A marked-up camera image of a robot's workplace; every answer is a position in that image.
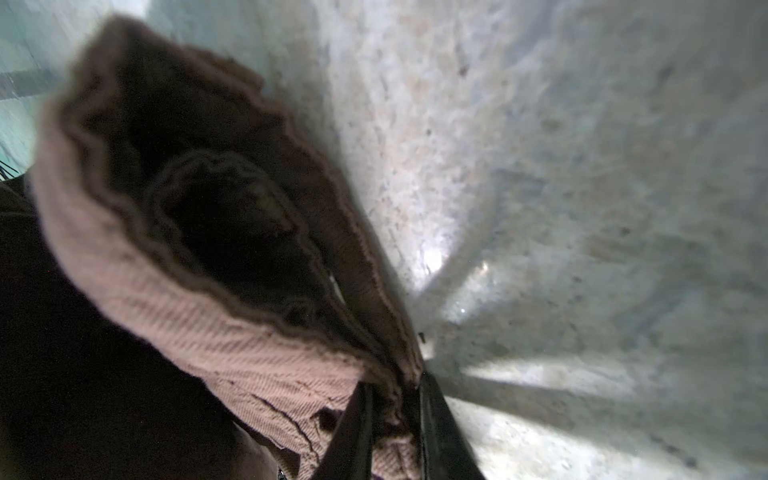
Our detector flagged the brown corduroy trousers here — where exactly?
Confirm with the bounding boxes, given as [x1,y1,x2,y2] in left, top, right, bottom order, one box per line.
[1,16,423,479]

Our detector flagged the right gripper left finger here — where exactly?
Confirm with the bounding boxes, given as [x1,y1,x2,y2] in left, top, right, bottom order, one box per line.
[311,382,374,480]

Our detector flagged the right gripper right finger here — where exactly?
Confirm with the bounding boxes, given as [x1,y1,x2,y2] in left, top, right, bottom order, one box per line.
[419,371,485,480]

